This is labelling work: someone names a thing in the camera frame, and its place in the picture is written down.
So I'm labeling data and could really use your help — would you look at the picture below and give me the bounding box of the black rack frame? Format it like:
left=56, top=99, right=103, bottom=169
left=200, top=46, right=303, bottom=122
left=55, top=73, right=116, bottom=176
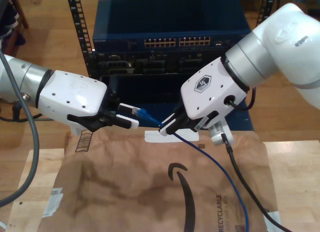
left=65, top=0, right=278, bottom=79

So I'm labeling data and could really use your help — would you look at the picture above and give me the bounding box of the blue cabinet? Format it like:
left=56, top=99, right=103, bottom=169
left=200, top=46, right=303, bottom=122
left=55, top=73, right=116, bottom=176
left=119, top=101, right=255, bottom=132

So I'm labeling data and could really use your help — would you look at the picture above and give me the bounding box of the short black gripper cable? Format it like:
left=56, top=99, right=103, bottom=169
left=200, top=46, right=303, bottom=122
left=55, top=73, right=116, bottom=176
left=12, top=91, right=31, bottom=117
left=223, top=88, right=257, bottom=110

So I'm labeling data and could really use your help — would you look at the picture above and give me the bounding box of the long white tape strip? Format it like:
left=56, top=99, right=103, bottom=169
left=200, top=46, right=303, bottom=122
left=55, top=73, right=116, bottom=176
left=144, top=129, right=200, bottom=143

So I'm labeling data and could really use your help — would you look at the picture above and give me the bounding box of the thick grey cable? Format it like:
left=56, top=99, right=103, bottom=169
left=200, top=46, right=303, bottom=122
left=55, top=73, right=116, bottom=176
left=0, top=53, right=41, bottom=208

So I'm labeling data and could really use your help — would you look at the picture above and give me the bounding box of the black rack server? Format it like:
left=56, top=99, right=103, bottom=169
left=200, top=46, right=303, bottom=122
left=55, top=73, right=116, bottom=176
left=86, top=50, right=226, bottom=76

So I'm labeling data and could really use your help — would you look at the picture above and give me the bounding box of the blue network cable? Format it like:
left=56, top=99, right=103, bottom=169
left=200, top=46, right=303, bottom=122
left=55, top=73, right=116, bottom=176
left=131, top=107, right=250, bottom=232

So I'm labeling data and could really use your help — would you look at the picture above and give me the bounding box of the brown paper mailer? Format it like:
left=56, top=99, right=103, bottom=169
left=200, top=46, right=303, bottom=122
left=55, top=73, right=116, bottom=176
left=43, top=126, right=283, bottom=232

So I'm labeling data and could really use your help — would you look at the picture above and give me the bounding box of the white tape patch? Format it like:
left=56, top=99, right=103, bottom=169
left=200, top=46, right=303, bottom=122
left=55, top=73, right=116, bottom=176
left=262, top=210, right=283, bottom=231
left=41, top=193, right=64, bottom=217

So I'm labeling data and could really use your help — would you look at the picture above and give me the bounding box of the blue network switch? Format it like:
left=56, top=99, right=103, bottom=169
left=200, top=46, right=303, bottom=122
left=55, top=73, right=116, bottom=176
left=92, top=0, right=252, bottom=51

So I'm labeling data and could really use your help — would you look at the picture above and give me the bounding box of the dark navy shoe white sole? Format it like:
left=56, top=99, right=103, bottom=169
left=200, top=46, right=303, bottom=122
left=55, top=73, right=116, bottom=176
left=0, top=23, right=13, bottom=39
left=4, top=3, right=20, bottom=26

